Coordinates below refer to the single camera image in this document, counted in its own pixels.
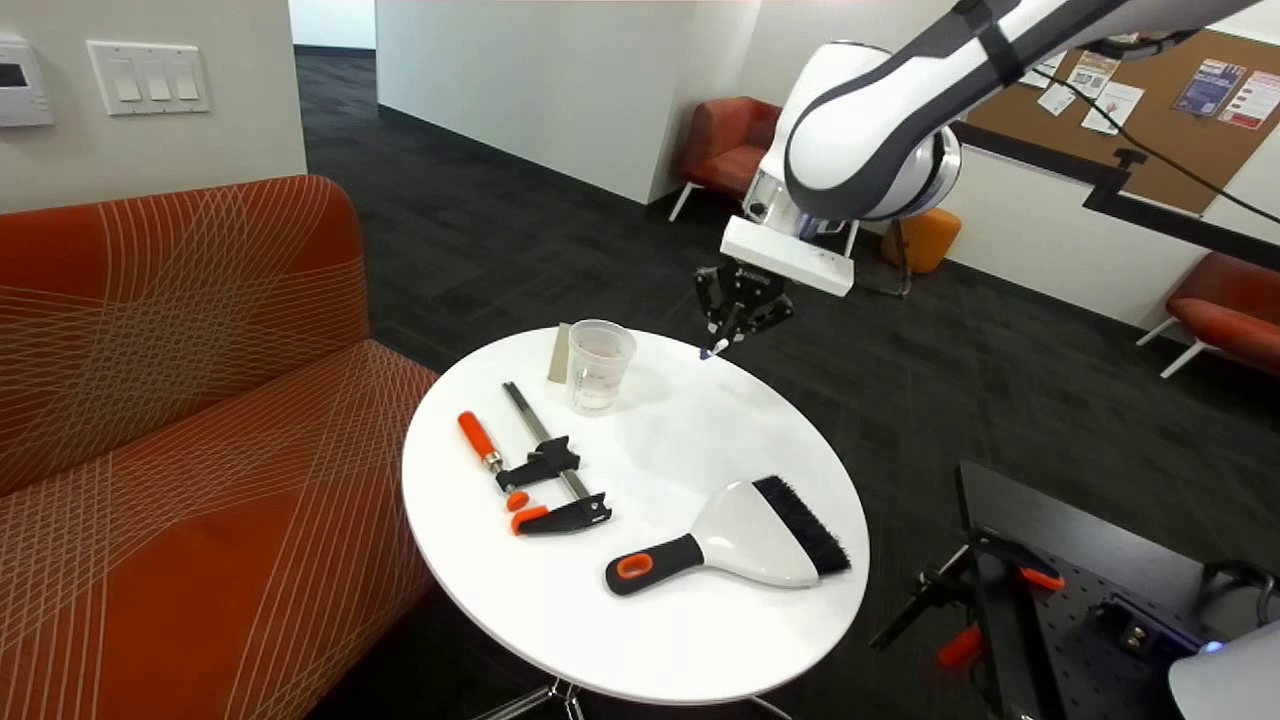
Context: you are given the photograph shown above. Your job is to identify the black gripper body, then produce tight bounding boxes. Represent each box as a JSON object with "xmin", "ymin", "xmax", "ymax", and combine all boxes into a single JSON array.
[{"xmin": 703, "ymin": 261, "xmax": 792, "ymax": 321}]

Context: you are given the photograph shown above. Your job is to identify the clear plastic cup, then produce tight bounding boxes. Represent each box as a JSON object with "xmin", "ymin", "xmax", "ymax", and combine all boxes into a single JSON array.
[{"xmin": 566, "ymin": 317, "xmax": 640, "ymax": 417}]

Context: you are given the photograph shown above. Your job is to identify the red armchair white legs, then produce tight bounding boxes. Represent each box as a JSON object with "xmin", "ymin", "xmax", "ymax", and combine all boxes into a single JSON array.
[{"xmin": 665, "ymin": 90, "xmax": 789, "ymax": 227}]

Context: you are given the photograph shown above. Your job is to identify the white round table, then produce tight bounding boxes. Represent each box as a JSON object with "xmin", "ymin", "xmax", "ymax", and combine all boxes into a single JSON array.
[{"xmin": 398, "ymin": 321, "xmax": 878, "ymax": 720}]

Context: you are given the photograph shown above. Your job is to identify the orange round ottoman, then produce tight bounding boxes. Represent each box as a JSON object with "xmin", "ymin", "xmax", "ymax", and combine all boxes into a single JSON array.
[{"xmin": 878, "ymin": 202, "xmax": 964, "ymax": 278}]

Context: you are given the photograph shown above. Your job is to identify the orange and black bar clamp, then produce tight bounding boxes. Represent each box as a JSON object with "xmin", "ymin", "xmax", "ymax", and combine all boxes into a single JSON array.
[{"xmin": 452, "ymin": 379, "xmax": 618, "ymax": 541}]

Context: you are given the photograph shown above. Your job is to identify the small white pinned sheet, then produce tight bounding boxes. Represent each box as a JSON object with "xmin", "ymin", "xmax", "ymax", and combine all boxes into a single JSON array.
[{"xmin": 1034, "ymin": 75, "xmax": 1080, "ymax": 119}]

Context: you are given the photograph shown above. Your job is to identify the black robot mounting bench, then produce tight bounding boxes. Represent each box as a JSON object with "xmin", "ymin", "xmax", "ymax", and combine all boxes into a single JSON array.
[{"xmin": 956, "ymin": 461, "xmax": 1280, "ymax": 720}]

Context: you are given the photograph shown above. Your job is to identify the colourful pinned poster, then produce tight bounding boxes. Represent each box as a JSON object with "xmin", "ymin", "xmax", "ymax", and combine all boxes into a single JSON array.
[{"xmin": 1065, "ymin": 45, "xmax": 1128, "ymax": 104}]

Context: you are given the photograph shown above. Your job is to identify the cork notice board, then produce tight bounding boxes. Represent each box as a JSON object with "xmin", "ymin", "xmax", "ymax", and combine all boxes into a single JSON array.
[{"xmin": 956, "ymin": 5, "xmax": 1280, "ymax": 218}]

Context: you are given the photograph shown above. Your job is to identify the red lounge bench white legs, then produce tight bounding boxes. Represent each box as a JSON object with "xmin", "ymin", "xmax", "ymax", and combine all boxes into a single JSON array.
[{"xmin": 1131, "ymin": 247, "xmax": 1280, "ymax": 388}]

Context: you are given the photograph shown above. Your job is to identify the blue pinned flyer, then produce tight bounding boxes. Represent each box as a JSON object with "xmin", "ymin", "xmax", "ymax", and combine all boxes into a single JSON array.
[{"xmin": 1171, "ymin": 52, "xmax": 1254, "ymax": 124}]

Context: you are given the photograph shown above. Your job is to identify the red and white pinned flyer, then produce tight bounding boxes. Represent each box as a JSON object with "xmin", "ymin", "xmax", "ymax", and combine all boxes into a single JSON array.
[{"xmin": 1218, "ymin": 69, "xmax": 1280, "ymax": 135}]

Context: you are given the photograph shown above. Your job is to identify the orange patterned sofa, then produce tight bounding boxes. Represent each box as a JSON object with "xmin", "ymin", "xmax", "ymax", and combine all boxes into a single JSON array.
[{"xmin": 0, "ymin": 172, "xmax": 450, "ymax": 720}]

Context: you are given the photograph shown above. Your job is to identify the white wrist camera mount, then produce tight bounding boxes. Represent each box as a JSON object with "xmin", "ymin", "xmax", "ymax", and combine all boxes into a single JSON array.
[{"xmin": 716, "ymin": 164, "xmax": 859, "ymax": 300}]

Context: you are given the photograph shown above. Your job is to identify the white scraper orange-black handle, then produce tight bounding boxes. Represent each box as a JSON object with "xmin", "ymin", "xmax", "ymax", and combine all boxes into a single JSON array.
[{"xmin": 601, "ymin": 473, "xmax": 855, "ymax": 601}]

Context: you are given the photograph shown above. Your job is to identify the black wall trim bar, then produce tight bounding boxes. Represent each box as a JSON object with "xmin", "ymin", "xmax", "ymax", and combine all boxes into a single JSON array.
[{"xmin": 954, "ymin": 119, "xmax": 1280, "ymax": 273}]

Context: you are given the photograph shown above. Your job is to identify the orange-handled bench clamp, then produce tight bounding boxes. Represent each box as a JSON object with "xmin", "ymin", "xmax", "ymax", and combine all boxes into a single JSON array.
[
  {"xmin": 873, "ymin": 526, "xmax": 1073, "ymax": 656},
  {"xmin": 928, "ymin": 584, "xmax": 1055, "ymax": 720}
]

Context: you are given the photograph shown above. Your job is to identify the thin black cable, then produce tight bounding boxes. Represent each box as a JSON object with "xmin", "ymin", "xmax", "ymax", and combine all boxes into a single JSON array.
[{"xmin": 1077, "ymin": 96, "xmax": 1280, "ymax": 227}]

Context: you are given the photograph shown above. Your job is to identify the white light switch plate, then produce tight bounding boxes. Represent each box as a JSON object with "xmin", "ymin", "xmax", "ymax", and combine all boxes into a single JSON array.
[{"xmin": 83, "ymin": 37, "xmax": 217, "ymax": 119}]

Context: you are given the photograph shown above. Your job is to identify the white wall thermostat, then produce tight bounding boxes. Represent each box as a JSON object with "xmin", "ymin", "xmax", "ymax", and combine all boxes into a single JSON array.
[{"xmin": 0, "ymin": 26, "xmax": 61, "ymax": 135}]

